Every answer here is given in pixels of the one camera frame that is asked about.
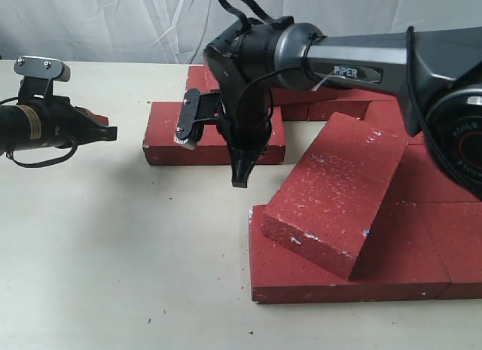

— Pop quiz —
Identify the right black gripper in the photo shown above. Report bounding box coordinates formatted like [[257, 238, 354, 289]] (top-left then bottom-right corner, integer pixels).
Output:
[[216, 84, 271, 188]]

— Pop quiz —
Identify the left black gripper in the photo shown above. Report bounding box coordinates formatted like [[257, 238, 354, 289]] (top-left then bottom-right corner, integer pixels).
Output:
[[37, 96, 117, 148]]

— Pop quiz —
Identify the red brick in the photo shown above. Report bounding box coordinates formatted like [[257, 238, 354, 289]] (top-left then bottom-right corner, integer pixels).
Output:
[[185, 65, 309, 121], [261, 112, 407, 279], [307, 90, 395, 121], [142, 102, 285, 166], [417, 202, 481, 300], [203, 63, 337, 105], [249, 202, 450, 304]]

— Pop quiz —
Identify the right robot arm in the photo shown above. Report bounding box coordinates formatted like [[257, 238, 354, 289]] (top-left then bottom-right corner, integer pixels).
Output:
[[203, 18, 481, 197]]

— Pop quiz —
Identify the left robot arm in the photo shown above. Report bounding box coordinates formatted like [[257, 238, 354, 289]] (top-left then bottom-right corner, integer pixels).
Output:
[[1, 96, 117, 153]]

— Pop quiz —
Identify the red brick second row right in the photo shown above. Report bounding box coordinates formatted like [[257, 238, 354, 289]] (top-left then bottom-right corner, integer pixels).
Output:
[[364, 101, 423, 145]]

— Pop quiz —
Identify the red brick third row right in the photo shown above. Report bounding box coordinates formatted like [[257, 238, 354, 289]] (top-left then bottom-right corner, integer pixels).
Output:
[[384, 144, 480, 203]]

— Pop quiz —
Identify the white fabric backdrop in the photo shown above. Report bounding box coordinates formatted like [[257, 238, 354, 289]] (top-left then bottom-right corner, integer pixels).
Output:
[[1, 0, 481, 64]]

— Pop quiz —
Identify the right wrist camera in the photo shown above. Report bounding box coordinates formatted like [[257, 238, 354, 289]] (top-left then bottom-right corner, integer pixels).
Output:
[[174, 88, 223, 150]]

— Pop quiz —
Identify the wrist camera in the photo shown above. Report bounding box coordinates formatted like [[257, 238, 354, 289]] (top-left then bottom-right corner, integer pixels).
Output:
[[174, 88, 223, 150], [14, 56, 71, 103]]

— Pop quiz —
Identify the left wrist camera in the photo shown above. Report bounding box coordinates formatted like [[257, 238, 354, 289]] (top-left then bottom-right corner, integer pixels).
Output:
[[14, 56, 71, 103]]

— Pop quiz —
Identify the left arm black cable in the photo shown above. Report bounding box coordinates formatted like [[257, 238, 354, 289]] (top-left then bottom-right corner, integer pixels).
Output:
[[0, 96, 80, 169]]

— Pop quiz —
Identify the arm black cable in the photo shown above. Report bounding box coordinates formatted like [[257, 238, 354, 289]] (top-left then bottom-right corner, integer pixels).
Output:
[[0, 96, 80, 169], [217, 0, 328, 129]]

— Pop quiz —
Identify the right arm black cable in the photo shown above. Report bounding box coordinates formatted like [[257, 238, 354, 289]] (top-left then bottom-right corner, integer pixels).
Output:
[[217, 0, 328, 129]]

